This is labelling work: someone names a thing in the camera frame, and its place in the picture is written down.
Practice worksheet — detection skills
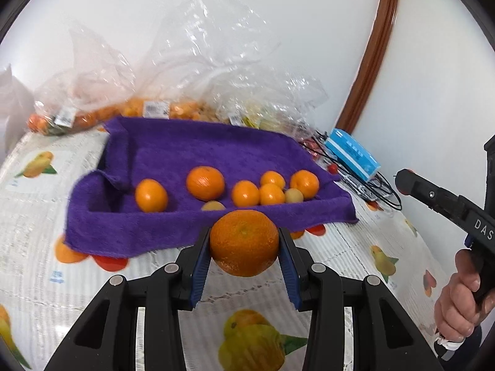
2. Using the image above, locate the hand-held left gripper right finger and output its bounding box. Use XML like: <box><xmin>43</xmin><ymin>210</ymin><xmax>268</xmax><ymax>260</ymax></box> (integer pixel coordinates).
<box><xmin>278</xmin><ymin>227</ymin><xmax>445</xmax><ymax>371</ymax></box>

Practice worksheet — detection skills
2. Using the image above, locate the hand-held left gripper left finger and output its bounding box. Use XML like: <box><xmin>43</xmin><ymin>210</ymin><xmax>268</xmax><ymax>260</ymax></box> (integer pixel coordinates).
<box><xmin>44</xmin><ymin>227</ymin><xmax>211</xmax><ymax>371</ymax></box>

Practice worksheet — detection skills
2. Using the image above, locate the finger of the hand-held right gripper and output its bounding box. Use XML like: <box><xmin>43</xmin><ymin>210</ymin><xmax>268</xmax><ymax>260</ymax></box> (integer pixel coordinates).
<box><xmin>394</xmin><ymin>168</ymin><xmax>470</xmax><ymax>221</ymax></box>

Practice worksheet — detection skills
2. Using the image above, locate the large mandarin orange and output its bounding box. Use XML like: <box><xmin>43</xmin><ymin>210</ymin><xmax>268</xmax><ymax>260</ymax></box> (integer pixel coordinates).
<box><xmin>209</xmin><ymin>209</ymin><xmax>280</xmax><ymax>278</ymax></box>
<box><xmin>186</xmin><ymin>165</ymin><xmax>226</xmax><ymax>202</ymax></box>

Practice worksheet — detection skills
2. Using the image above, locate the small mandarin orange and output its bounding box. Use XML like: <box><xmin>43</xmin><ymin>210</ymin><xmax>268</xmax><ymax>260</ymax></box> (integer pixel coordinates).
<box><xmin>290</xmin><ymin>170</ymin><xmax>320</xmax><ymax>200</ymax></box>
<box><xmin>260</xmin><ymin>171</ymin><xmax>286</xmax><ymax>189</ymax></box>
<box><xmin>231</xmin><ymin>180</ymin><xmax>260</xmax><ymax>208</ymax></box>
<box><xmin>259</xmin><ymin>183</ymin><xmax>286</xmax><ymax>206</ymax></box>
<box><xmin>135</xmin><ymin>178</ymin><xmax>169</xmax><ymax>213</ymax></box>

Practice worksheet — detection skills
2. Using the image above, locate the purple towel covered tray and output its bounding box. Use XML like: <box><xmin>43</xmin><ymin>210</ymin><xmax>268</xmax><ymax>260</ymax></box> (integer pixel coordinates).
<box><xmin>64</xmin><ymin>115</ymin><xmax>359</xmax><ymax>259</ymax></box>

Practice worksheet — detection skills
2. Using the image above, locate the person's right hand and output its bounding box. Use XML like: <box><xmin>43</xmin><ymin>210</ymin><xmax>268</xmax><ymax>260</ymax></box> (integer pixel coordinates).
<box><xmin>434</xmin><ymin>247</ymin><xmax>485</xmax><ymax>343</ymax></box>

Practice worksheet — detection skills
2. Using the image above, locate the blue tissue pack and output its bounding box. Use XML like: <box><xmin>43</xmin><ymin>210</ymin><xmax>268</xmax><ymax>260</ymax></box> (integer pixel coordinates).
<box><xmin>324</xmin><ymin>128</ymin><xmax>381</xmax><ymax>182</ymax></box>

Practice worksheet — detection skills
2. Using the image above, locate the clear bag of cherry tomatoes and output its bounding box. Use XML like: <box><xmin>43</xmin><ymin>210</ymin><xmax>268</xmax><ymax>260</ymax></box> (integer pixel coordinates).
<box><xmin>298</xmin><ymin>135</ymin><xmax>329</xmax><ymax>161</ymax></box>

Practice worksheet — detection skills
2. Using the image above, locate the fruit print tablecloth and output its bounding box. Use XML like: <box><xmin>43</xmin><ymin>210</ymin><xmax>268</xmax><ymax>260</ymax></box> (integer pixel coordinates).
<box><xmin>0</xmin><ymin>129</ymin><xmax>457</xmax><ymax>371</ymax></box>

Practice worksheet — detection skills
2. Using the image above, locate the clear bag of yellow fruit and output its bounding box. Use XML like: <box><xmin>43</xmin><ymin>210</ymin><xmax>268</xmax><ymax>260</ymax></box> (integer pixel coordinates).
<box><xmin>211</xmin><ymin>67</ymin><xmax>329</xmax><ymax>140</ymax></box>

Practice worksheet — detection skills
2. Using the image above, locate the large clear bag of oranges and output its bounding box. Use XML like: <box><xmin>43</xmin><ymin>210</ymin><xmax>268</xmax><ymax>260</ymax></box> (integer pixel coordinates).
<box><xmin>73</xmin><ymin>0</ymin><xmax>283</xmax><ymax>122</ymax></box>

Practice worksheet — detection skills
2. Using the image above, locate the clear bag of tangerines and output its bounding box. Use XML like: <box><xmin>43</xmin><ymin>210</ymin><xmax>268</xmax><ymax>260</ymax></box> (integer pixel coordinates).
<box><xmin>27</xmin><ymin>21</ymin><xmax>136</xmax><ymax>136</ymax></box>

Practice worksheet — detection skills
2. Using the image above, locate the white plastic bag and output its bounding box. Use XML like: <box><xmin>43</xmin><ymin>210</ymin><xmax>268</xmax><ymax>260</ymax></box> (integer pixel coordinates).
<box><xmin>0</xmin><ymin>64</ymin><xmax>33</xmax><ymax>163</ymax></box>

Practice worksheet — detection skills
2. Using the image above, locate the black cable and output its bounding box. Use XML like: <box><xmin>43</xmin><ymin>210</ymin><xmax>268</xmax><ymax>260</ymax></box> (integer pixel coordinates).
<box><xmin>299</xmin><ymin>131</ymin><xmax>403</xmax><ymax>211</ymax></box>

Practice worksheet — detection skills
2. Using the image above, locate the brown wooden door frame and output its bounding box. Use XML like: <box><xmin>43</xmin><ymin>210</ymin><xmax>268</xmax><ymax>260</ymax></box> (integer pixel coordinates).
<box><xmin>339</xmin><ymin>0</ymin><xmax>403</xmax><ymax>134</ymax></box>

